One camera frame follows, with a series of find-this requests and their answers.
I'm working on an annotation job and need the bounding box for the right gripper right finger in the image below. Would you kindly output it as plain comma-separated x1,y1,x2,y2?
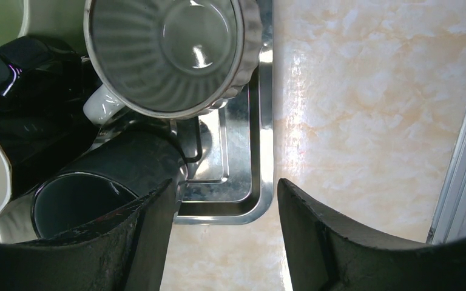
277,178,466,290

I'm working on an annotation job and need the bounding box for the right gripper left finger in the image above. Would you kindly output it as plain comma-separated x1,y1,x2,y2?
0,179,176,290

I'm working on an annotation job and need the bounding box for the steel tray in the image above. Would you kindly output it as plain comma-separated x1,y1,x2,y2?
92,0,275,226

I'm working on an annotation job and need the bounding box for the dark teal mug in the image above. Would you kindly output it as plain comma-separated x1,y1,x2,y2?
31,130,188,238

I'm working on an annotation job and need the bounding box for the cream mug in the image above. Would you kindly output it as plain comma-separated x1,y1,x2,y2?
0,193,38,244

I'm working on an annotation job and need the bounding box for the black mug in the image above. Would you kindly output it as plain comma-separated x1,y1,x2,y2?
0,36,98,199

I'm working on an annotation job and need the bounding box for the grey ribbed mug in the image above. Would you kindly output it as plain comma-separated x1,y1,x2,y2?
83,0,263,125

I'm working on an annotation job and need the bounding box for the light green mug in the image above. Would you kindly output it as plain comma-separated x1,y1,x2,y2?
0,0,87,55

